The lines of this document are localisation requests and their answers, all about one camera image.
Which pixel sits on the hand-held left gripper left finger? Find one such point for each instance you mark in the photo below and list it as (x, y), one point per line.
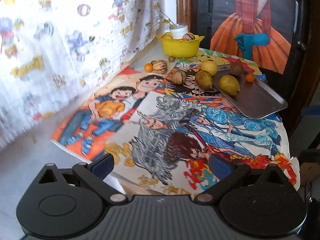
(103, 166)

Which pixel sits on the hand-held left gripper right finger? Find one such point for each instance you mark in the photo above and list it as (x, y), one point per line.
(221, 166)

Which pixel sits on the grey metal tray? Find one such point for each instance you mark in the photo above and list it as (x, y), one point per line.
(257, 97)

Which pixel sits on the green-yellow pear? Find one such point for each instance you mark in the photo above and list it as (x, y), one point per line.
(229, 85)
(203, 79)

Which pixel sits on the small tangerine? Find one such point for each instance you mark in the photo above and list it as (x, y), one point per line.
(250, 77)

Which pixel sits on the brown kiwi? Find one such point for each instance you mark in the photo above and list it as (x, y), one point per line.
(236, 68)

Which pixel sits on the yellow lemon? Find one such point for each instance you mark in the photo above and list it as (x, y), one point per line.
(209, 67)

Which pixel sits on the orange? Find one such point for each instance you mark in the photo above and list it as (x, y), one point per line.
(148, 67)

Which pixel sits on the pale striped pepino melon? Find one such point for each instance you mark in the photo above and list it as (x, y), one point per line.
(160, 65)

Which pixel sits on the swordsman drawing paper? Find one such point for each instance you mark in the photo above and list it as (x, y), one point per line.
(212, 130)

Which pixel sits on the two boys drawing paper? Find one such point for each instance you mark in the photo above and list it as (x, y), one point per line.
(105, 115)

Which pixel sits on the dark striped pepino melon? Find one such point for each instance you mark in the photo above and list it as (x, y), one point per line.
(178, 77)

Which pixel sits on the small brown round fruit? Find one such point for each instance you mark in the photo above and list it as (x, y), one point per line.
(171, 59)

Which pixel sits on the yellow plastic bowl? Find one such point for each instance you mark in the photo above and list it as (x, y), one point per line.
(180, 47)

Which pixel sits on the white printed blanket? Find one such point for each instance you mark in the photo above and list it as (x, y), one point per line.
(62, 42)

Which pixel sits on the tan striped pepino melon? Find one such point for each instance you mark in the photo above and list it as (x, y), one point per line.
(188, 37)

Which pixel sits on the yellow fruit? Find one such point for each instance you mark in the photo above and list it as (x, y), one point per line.
(166, 36)

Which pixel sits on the white jar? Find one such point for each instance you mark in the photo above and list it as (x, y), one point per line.
(178, 31)

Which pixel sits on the metal door knob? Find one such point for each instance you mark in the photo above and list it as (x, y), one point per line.
(301, 46)

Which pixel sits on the black door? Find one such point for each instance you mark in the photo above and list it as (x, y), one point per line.
(203, 10)

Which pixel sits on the wall poster orange dress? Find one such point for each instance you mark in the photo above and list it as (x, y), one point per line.
(252, 25)

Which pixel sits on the wooden door frame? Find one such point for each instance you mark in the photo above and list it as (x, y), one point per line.
(183, 5)

